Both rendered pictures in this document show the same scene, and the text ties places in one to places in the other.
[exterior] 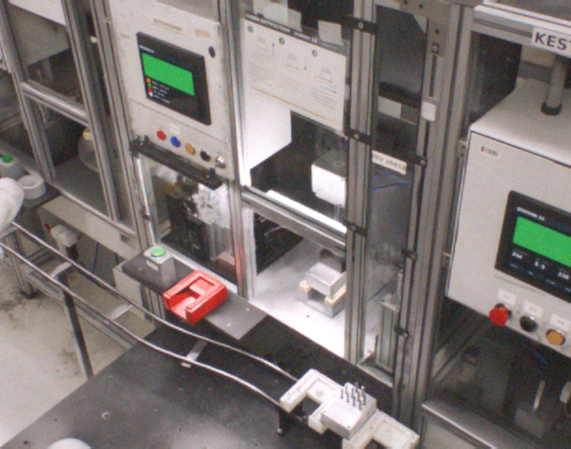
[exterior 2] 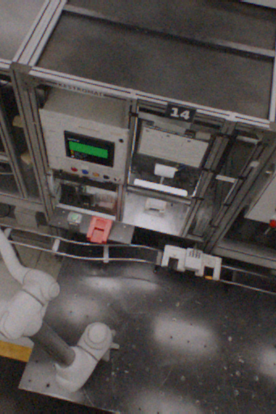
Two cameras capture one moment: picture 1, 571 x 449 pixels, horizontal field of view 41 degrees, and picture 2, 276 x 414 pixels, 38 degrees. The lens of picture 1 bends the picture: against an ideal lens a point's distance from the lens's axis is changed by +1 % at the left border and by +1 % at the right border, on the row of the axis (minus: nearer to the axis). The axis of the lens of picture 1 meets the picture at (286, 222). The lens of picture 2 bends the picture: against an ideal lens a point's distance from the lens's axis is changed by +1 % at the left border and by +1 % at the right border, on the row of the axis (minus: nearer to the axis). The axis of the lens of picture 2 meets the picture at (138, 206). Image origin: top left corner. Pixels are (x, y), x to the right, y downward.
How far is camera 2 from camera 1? 127 cm
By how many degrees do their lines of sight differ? 32
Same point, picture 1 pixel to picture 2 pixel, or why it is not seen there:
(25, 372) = not seen: outside the picture
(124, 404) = (80, 287)
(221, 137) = (120, 170)
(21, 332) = not seen: outside the picture
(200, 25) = (115, 130)
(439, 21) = (271, 137)
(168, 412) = (103, 282)
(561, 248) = not seen: outside the picture
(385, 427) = (206, 259)
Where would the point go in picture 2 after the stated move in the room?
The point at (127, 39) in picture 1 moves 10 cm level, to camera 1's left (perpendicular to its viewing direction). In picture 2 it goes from (53, 133) to (33, 139)
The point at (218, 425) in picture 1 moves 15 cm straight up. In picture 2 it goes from (128, 278) to (129, 271)
